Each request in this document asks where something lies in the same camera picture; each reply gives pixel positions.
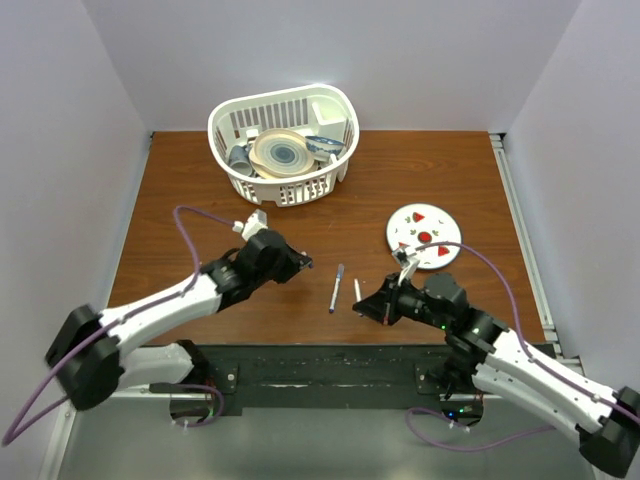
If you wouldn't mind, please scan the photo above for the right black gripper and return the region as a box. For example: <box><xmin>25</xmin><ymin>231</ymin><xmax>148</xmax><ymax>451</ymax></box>
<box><xmin>353</xmin><ymin>272</ymin><xmax>449</xmax><ymax>330</ymax></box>

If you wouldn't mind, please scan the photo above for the white green-tip pen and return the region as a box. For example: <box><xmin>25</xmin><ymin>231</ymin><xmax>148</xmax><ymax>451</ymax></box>
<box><xmin>353</xmin><ymin>278</ymin><xmax>364</xmax><ymax>318</ymax></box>

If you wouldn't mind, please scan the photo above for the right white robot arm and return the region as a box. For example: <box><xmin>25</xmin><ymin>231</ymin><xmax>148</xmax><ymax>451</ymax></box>
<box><xmin>353</xmin><ymin>273</ymin><xmax>639</xmax><ymax>478</ymax></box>

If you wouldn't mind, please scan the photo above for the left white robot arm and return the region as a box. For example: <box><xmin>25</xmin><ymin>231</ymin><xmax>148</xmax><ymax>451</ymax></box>
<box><xmin>45</xmin><ymin>229</ymin><xmax>312</xmax><ymax>411</ymax></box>

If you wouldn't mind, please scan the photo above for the watermelon pattern round plate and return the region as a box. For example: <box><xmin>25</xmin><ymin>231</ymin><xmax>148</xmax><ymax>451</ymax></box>
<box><xmin>386</xmin><ymin>203</ymin><xmax>462</xmax><ymax>270</ymax></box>

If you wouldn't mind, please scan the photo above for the beige blue-centred plate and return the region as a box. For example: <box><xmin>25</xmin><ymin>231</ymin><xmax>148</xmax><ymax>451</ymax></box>
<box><xmin>249</xmin><ymin>129</ymin><xmax>316</xmax><ymax>178</ymax></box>

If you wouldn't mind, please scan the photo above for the blue patterned white bowl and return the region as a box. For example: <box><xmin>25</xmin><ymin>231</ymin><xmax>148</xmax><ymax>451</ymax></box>
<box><xmin>305</xmin><ymin>135</ymin><xmax>345</xmax><ymax>161</ymax></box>

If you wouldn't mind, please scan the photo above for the grey-white mug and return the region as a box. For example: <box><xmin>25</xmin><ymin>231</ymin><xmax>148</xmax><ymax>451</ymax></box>
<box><xmin>228</xmin><ymin>145</ymin><xmax>254</xmax><ymax>176</ymax></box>

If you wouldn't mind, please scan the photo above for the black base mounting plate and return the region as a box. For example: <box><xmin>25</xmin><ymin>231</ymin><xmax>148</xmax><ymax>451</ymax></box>
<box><xmin>184</xmin><ymin>344</ymin><xmax>477</xmax><ymax>415</ymax></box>

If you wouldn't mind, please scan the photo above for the white plastic dish basket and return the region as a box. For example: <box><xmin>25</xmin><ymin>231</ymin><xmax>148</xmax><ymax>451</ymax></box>
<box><xmin>207</xmin><ymin>83</ymin><xmax>360</xmax><ymax>207</ymax></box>

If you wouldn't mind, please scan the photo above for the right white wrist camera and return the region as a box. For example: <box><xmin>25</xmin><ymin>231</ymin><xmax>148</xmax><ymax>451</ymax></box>
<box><xmin>392</xmin><ymin>245</ymin><xmax>420</xmax><ymax>285</ymax></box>

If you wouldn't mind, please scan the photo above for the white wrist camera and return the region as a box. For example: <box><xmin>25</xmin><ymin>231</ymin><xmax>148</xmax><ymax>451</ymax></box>
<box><xmin>392</xmin><ymin>245</ymin><xmax>420</xmax><ymax>285</ymax></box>
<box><xmin>232</xmin><ymin>209</ymin><xmax>268</xmax><ymax>241</ymax></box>

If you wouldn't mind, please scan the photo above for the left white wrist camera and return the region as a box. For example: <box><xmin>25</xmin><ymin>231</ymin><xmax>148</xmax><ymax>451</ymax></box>
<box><xmin>232</xmin><ymin>209</ymin><xmax>268</xmax><ymax>241</ymax></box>

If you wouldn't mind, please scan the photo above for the aluminium frame rail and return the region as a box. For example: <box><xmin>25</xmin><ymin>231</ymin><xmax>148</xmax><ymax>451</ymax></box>
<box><xmin>488</xmin><ymin>133</ymin><xmax>585</xmax><ymax>375</ymax></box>

